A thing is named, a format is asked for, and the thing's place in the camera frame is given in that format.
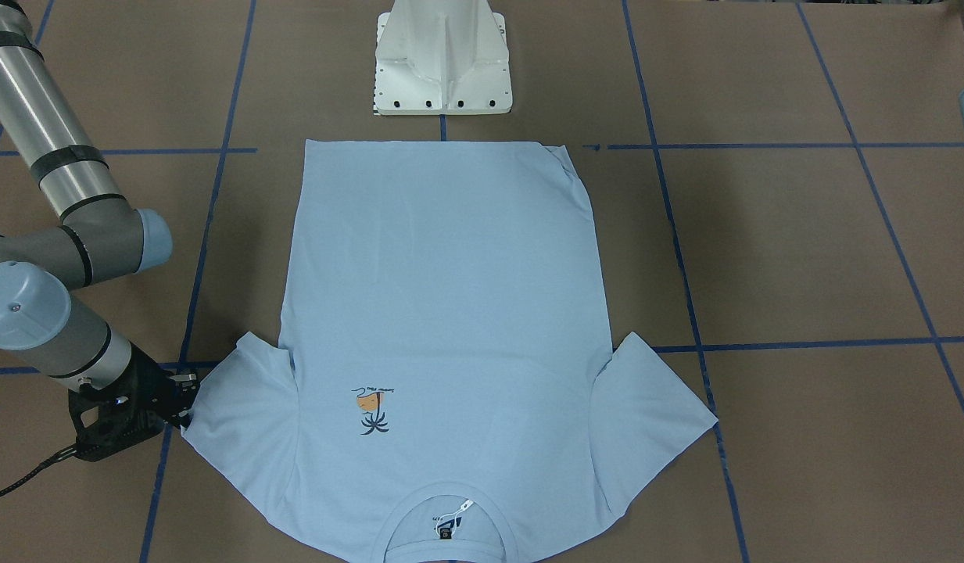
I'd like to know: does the light blue t-shirt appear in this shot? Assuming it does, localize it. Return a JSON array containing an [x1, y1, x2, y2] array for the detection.
[[184, 140, 716, 562]]

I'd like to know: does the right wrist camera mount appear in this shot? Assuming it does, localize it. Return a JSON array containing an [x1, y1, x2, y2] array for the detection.
[[67, 391, 167, 462]]

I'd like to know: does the white camera pillar base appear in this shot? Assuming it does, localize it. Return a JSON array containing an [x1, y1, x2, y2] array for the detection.
[[372, 1, 514, 117]]

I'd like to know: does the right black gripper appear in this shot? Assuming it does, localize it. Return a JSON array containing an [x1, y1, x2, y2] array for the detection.
[[106, 345, 199, 430]]

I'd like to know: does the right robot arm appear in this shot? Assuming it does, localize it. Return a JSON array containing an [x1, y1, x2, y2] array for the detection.
[[0, 1, 196, 425]]

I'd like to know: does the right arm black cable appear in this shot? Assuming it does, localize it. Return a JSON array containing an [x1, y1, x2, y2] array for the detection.
[[0, 444, 80, 505]]

